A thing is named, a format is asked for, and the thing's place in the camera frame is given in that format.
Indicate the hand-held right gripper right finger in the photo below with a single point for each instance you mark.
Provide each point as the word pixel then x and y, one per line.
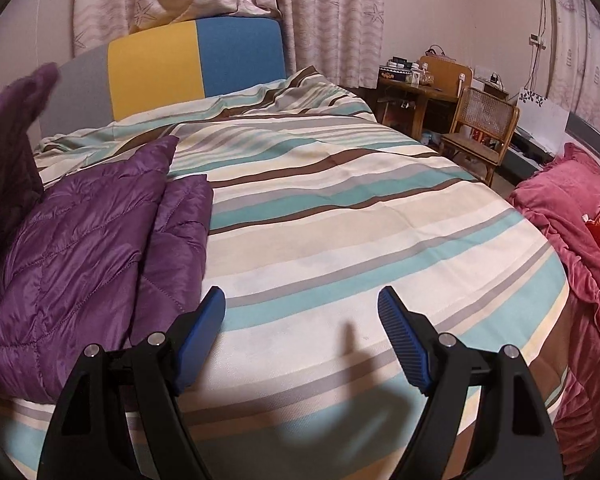
pixel 402 335

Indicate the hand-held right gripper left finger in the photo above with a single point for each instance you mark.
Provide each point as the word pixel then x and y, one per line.
pixel 205 320

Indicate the purple quilted down jacket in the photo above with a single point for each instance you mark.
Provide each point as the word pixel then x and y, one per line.
pixel 90 260

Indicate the striped bed cover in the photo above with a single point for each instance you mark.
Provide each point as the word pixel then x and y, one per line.
pixel 355 220

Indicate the pink plush blanket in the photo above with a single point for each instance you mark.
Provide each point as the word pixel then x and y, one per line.
pixel 555 220

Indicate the wooden cane chair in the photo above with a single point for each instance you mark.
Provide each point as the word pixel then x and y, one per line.
pixel 485 115

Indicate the wooden desk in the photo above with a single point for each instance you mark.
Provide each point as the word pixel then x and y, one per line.
pixel 430 92

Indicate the grey yellow blue headboard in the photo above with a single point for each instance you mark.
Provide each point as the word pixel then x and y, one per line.
pixel 155 70

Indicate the white flowered paper bag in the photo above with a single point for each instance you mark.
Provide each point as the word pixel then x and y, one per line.
pixel 542 117

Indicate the patterned box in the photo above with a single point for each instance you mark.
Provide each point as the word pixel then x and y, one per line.
pixel 395 75

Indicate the dark grey low cabinet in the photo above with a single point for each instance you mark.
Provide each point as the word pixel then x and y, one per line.
pixel 587 132

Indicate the white patterned curtain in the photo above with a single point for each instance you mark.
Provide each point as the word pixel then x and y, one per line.
pixel 330 20
pixel 580 50

